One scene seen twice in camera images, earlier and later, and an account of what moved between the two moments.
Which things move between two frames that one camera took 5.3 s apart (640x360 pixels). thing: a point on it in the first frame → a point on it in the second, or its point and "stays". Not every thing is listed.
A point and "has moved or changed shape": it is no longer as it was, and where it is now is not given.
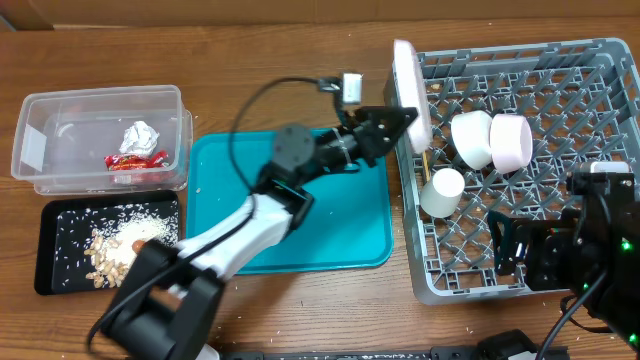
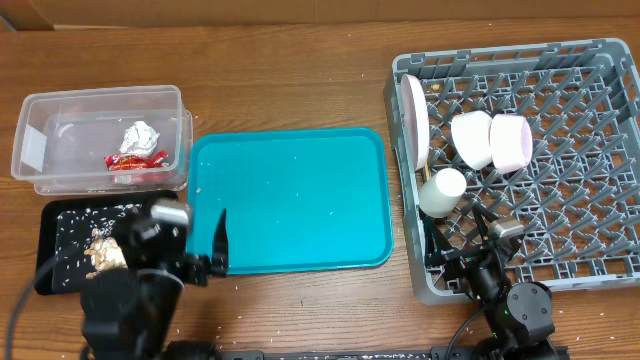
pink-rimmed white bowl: [511, 142] stays
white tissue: [139, 139] stays
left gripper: [366, 135] → [219, 253]
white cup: [441, 196] stays
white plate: [414, 94] has moved or changed shape
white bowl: [471, 136] stays
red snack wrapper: [156, 159] stays
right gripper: [559, 249] → [442, 245]
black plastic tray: [85, 244] stays
